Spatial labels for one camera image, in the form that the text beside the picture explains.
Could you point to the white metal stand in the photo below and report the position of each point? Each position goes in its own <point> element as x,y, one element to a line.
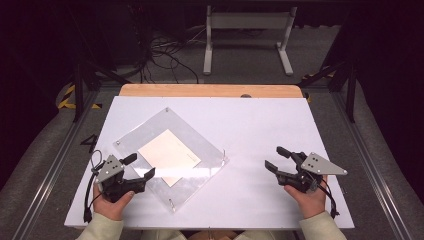
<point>246,20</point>

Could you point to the white table board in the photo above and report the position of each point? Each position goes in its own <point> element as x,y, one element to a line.
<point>250,133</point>

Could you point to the black metal stand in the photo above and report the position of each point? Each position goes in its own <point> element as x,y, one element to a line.
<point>79,90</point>
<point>350,90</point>

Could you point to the clear acrylic photo frame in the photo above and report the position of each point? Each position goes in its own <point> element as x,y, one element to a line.
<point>193,140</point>

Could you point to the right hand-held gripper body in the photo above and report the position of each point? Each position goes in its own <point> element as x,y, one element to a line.
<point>320,165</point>

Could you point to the picture card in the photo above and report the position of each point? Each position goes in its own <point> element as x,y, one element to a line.
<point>168,155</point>

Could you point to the wooden table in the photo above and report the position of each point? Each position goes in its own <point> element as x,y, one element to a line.
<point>200,90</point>

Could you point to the person's left hand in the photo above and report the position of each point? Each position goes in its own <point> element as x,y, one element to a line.
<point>110,209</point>

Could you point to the person's right hand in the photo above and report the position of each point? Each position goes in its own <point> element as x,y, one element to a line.
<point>311,203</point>

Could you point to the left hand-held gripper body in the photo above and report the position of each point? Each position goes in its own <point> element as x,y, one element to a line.
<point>110,168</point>

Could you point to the aluminium rail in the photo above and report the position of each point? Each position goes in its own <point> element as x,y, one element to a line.
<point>373,173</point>
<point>50,176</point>

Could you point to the black yellow hazard tape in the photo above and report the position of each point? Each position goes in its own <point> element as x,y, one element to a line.
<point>316,75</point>
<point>66,96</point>

